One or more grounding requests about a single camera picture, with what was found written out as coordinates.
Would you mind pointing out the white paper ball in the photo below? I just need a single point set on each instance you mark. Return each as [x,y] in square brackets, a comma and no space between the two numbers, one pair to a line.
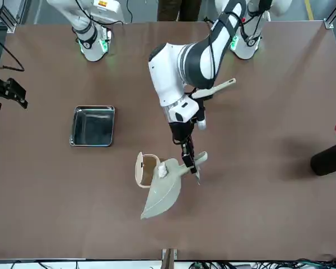
[162,171]

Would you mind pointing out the square metal tray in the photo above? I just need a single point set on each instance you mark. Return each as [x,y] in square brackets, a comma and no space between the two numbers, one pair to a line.
[92,126]

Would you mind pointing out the beige bin with flip lid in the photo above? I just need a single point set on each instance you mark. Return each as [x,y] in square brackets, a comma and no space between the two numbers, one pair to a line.
[141,168]

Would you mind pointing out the black cylindrical vase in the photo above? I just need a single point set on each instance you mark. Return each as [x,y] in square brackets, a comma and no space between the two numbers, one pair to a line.
[330,159]

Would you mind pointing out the pale grey plastic dustpan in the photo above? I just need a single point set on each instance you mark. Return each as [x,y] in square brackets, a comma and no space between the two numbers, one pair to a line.
[162,193]

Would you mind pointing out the white dustpan label tag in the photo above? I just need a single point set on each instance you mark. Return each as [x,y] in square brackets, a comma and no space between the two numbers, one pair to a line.
[197,178]

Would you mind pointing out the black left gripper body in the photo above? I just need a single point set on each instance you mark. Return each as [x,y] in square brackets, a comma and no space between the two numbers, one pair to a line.
[180,131]

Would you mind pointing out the aluminium frame post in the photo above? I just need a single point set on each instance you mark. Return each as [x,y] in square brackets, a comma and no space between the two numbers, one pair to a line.
[11,14]
[331,16]
[169,259]

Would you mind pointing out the white box with orange label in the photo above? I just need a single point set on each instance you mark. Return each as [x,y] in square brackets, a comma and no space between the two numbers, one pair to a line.
[106,7]

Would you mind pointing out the beige hand brush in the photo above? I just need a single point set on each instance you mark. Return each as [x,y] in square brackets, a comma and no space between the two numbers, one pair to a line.
[221,85]

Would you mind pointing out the person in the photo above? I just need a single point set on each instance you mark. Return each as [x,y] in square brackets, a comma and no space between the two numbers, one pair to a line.
[179,9]

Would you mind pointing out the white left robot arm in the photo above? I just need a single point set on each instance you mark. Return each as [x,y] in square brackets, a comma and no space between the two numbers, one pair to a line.
[168,78]

